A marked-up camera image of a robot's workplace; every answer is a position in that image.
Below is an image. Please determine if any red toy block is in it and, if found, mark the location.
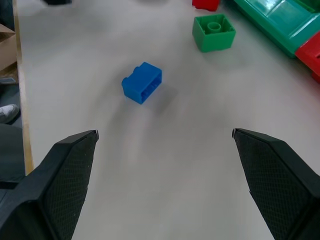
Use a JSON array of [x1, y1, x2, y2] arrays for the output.
[[191, 0, 221, 13]]

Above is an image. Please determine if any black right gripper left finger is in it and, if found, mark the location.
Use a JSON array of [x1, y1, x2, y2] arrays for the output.
[[0, 129, 100, 240]]

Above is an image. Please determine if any brown cardboard box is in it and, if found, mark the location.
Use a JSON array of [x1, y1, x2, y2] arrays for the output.
[[0, 23, 18, 73]]

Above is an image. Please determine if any white shoe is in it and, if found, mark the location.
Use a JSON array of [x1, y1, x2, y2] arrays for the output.
[[0, 103, 21, 124]]

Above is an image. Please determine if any blue toy block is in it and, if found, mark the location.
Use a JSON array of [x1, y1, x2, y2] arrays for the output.
[[121, 61, 163, 106]]

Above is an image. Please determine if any green toy block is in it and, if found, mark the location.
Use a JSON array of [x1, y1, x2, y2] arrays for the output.
[[192, 13, 237, 53]]

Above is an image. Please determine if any red plastic bin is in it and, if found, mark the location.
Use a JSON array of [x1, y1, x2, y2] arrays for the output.
[[294, 32, 320, 84]]

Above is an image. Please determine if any dark object at table edge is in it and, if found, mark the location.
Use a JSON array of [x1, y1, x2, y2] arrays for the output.
[[41, 0, 73, 7]]

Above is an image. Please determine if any green plastic bin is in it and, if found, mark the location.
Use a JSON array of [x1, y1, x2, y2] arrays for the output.
[[233, 0, 320, 60]]

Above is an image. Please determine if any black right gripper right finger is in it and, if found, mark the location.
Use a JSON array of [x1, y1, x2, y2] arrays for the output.
[[231, 128, 320, 240]]

